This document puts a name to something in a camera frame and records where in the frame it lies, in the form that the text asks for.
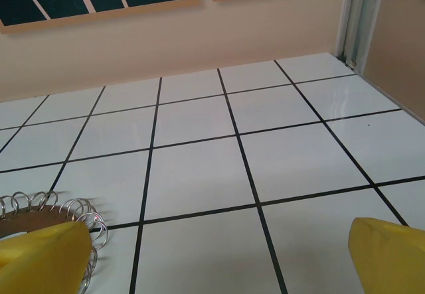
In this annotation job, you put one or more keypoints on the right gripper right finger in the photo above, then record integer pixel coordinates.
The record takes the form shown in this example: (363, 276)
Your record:
(391, 261)

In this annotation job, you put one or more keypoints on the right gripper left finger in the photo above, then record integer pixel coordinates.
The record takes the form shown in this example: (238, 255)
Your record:
(43, 261)

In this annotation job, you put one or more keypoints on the aluminium corner post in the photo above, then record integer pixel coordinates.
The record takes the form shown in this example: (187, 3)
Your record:
(353, 15)

